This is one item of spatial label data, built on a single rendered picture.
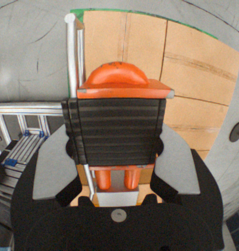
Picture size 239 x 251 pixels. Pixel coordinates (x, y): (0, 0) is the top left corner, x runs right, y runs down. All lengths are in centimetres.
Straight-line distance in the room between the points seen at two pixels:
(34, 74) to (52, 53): 28
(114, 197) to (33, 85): 135
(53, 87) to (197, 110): 122
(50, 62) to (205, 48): 122
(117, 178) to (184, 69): 65
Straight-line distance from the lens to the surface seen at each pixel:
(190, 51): 76
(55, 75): 130
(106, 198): 21
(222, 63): 93
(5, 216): 67
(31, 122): 134
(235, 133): 240
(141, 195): 50
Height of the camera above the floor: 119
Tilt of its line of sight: 60 degrees down
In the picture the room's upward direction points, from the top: 175 degrees clockwise
